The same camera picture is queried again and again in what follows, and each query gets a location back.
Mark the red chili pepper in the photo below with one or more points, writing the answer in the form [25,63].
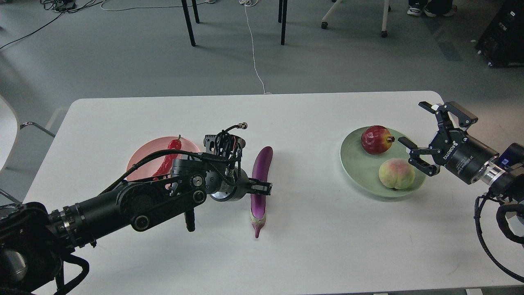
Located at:
[166,165]

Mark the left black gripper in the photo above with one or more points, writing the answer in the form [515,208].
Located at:
[219,190]

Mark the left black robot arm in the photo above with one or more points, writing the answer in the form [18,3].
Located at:
[37,246]

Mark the purple eggplant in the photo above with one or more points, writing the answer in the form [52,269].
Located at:
[258,202]

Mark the black equipment case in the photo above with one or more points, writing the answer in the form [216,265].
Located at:
[502,43]

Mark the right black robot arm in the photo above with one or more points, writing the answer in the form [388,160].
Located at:
[504,177]

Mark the green pink peach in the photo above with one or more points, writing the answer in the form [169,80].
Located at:
[396,173]

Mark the black table legs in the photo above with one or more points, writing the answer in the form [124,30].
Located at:
[282,19]

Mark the person's shoes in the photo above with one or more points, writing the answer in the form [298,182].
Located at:
[431,8]

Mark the green plate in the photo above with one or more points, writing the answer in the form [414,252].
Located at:
[363,168]

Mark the white chair left edge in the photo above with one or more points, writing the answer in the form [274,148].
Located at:
[10,131]

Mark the white rolling chair base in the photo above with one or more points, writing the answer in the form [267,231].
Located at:
[347,13]

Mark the red pomegranate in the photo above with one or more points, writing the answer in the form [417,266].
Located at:
[376,140]

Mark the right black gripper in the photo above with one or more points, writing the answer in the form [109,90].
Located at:
[453,148]

